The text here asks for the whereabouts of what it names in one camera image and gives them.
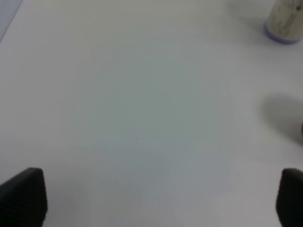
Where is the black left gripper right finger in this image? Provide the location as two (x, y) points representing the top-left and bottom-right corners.
(276, 168), (303, 227)

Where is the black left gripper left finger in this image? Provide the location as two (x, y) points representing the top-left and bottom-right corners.
(0, 167), (48, 227)

